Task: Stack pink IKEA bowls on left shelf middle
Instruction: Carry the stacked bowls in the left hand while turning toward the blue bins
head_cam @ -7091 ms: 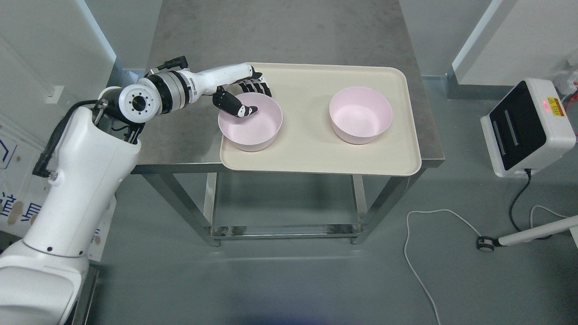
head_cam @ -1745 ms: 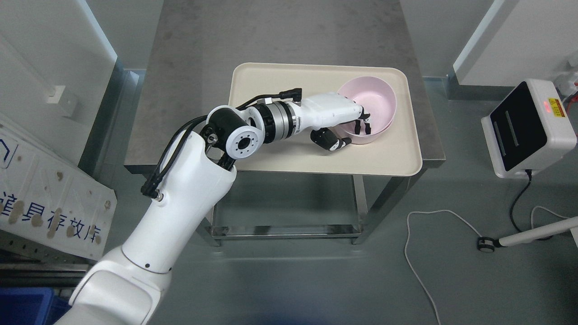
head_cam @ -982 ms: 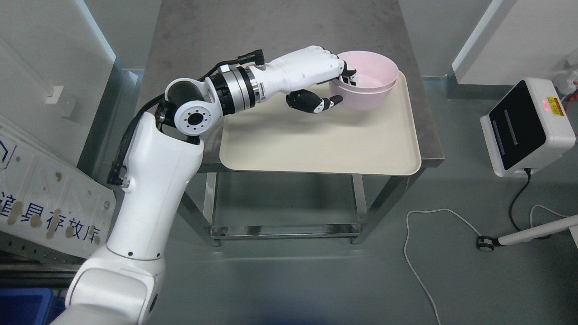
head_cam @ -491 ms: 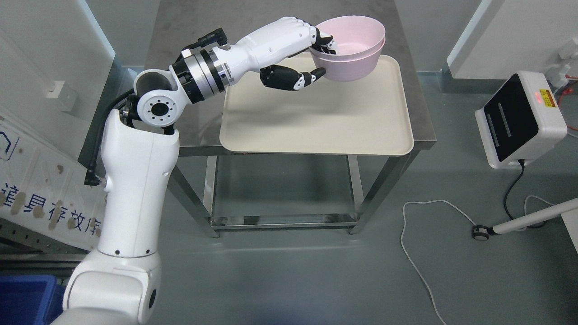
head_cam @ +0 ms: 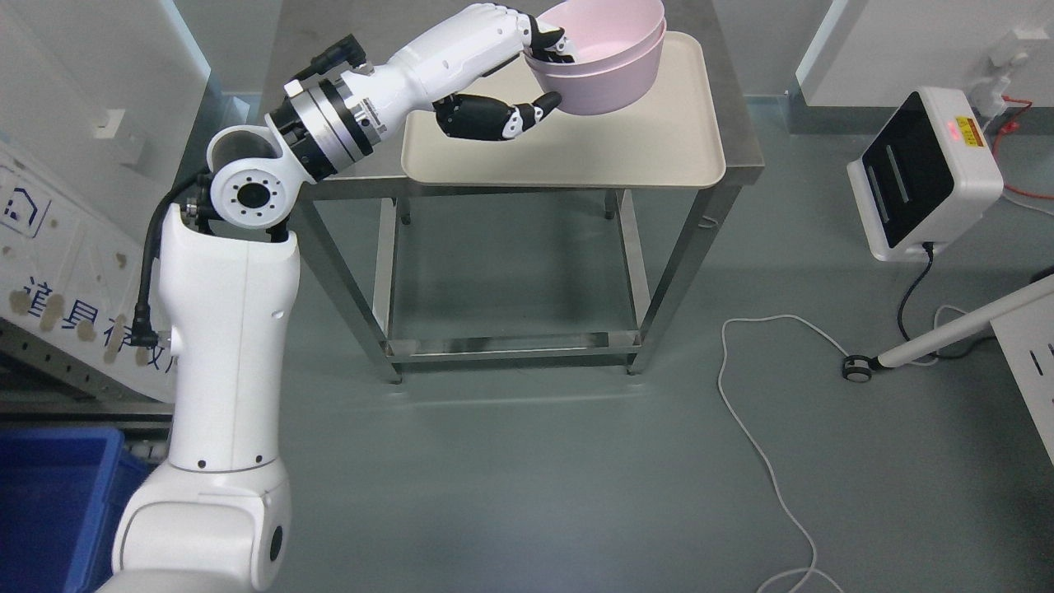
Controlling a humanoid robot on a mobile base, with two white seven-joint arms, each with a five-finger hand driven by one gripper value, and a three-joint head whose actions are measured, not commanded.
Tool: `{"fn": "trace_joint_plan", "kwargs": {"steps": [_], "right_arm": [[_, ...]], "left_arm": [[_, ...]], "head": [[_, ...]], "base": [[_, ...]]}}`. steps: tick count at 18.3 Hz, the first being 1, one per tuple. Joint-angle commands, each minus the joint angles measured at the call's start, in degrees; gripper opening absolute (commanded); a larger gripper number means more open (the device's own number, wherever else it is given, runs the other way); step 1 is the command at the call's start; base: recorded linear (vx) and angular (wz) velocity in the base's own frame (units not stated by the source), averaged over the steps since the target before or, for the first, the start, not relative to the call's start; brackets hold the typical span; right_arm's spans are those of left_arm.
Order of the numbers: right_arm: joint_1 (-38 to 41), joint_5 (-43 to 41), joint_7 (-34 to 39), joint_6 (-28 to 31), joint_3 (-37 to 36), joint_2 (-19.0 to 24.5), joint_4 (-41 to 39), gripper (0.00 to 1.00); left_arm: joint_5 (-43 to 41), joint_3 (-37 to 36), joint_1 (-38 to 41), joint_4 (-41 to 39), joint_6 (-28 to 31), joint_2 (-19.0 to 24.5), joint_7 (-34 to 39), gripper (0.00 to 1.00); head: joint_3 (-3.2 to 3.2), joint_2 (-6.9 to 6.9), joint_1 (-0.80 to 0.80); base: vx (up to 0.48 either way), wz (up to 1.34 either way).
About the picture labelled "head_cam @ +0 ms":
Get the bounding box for blue plastic bin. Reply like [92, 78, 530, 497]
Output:
[1, 427, 148, 592]

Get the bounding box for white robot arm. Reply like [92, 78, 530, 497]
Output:
[101, 35, 387, 592]

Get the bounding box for white stand leg with caster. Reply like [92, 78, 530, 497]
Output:
[841, 274, 1053, 383]

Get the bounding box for white black box device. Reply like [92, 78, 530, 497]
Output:
[846, 86, 1006, 262]

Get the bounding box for black power cable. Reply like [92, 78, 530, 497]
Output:
[897, 242, 981, 360]

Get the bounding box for red wires at wall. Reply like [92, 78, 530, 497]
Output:
[984, 97, 1054, 203]

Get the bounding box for white wall socket box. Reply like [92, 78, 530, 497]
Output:
[91, 108, 126, 140]

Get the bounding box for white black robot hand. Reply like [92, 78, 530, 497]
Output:
[377, 2, 575, 142]

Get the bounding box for white cable on floor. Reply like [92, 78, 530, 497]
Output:
[718, 307, 968, 593]

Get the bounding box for white sign board with text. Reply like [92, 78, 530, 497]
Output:
[1, 143, 176, 403]

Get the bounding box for pink bowl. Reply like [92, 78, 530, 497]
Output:
[536, 1, 665, 64]
[525, 20, 667, 116]

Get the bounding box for beige plastic tray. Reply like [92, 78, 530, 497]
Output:
[401, 31, 726, 189]

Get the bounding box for stainless steel table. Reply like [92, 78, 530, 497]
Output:
[291, 1, 764, 386]

